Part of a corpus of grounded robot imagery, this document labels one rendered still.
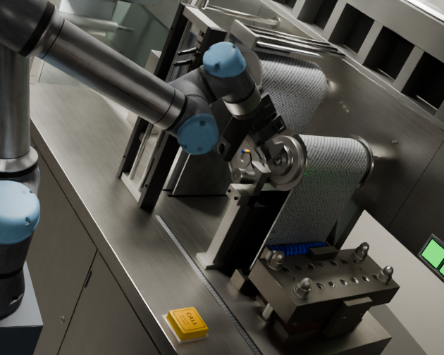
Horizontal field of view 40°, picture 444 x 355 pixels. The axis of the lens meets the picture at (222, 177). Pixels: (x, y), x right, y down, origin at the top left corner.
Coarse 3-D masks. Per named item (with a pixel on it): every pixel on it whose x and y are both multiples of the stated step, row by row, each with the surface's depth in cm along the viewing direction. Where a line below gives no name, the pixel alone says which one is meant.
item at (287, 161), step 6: (282, 150) 144; (288, 150) 143; (276, 156) 145; (282, 156) 144; (288, 156) 142; (276, 162) 145; (282, 162) 144; (288, 162) 142; (270, 168) 147; (276, 168) 145; (282, 168) 144; (288, 168) 143; (276, 174) 145; (282, 174) 144
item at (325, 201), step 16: (304, 192) 148; (320, 192) 152; (336, 192) 156; (352, 192) 160; (288, 208) 148; (304, 208) 152; (320, 208) 156; (336, 208) 160; (288, 224) 152; (304, 224) 157; (320, 224) 161; (272, 240) 153; (288, 240) 157
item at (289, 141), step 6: (276, 138) 147; (282, 138) 145; (288, 138) 144; (288, 144) 144; (294, 144) 142; (294, 150) 142; (294, 156) 142; (300, 156) 142; (366, 156) 158; (294, 162) 142; (300, 162) 142; (294, 168) 142; (270, 174) 148; (288, 174) 144; (294, 174) 142; (276, 180) 147; (282, 180) 145; (288, 180) 144
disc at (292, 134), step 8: (288, 136) 145; (296, 136) 143; (304, 144) 141; (304, 152) 141; (304, 160) 141; (304, 168) 141; (296, 176) 143; (272, 184) 149; (280, 184) 147; (288, 184) 145; (296, 184) 143
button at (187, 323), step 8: (168, 312) 136; (176, 312) 136; (184, 312) 137; (192, 312) 138; (168, 320) 136; (176, 320) 134; (184, 320) 135; (192, 320) 136; (200, 320) 137; (176, 328) 133; (184, 328) 133; (192, 328) 134; (200, 328) 135; (208, 328) 136; (184, 336) 132; (192, 336) 134; (200, 336) 136
